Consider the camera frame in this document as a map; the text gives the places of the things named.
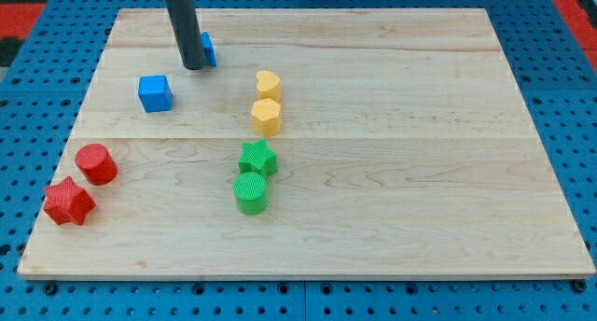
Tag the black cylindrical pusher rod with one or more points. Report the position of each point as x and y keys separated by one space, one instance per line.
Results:
x=187 y=33

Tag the blue triangle block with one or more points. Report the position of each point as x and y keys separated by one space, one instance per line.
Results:
x=209 y=50

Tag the blue cube block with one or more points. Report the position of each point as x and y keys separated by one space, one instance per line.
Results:
x=155 y=94

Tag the yellow heart block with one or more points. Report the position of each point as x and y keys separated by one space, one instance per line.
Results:
x=268 y=86

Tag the yellow hexagon block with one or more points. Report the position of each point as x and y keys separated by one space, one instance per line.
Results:
x=266 y=117

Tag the green star block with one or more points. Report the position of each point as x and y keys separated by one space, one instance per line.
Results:
x=258 y=158

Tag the red cylinder block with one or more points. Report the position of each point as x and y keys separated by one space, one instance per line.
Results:
x=96 y=164

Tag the light wooden board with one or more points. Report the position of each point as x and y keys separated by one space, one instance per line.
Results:
x=406 y=153

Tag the green cylinder block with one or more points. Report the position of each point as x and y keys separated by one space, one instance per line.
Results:
x=250 y=192

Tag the red star block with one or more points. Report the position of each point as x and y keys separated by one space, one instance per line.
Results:
x=66 y=202

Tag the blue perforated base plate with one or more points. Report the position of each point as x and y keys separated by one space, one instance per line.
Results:
x=45 y=86

